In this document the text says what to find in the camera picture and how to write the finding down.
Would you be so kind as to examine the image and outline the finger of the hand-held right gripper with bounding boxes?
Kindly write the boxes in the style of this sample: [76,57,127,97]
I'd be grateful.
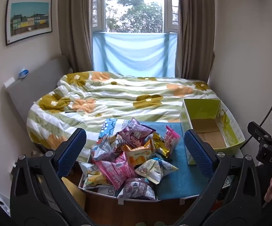
[247,121,272,146]

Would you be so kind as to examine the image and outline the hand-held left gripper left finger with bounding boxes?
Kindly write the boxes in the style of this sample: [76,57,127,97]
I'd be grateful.
[10,128,89,226]

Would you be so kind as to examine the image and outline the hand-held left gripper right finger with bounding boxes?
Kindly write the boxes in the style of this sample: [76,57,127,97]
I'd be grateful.
[181,129,260,226]

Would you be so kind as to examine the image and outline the green cardboard box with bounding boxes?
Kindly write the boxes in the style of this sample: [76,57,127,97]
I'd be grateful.
[179,98,246,166]

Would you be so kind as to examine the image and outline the pile of snack packets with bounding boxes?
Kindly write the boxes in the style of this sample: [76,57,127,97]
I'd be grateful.
[83,118,181,200]

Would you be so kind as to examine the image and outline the blue lap table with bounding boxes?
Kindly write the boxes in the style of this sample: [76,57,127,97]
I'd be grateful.
[78,121,233,204]

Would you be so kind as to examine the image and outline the floral striped duvet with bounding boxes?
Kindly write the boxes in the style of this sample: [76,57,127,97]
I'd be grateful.
[26,71,219,151]

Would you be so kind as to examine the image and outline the grey headboard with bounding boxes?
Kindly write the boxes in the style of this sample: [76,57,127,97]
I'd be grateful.
[6,55,73,133]

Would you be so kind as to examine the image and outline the light blue window cloth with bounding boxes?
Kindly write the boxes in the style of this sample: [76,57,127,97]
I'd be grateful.
[92,32,178,78]

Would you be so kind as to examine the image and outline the brown curtain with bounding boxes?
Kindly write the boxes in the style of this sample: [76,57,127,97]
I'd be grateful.
[177,0,216,83]
[58,0,94,73]

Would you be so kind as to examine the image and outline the framed building picture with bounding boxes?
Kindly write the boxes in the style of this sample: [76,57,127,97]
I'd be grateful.
[5,0,53,46]

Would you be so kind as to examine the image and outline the window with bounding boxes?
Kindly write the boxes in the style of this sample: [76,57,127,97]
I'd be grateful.
[92,0,179,34]

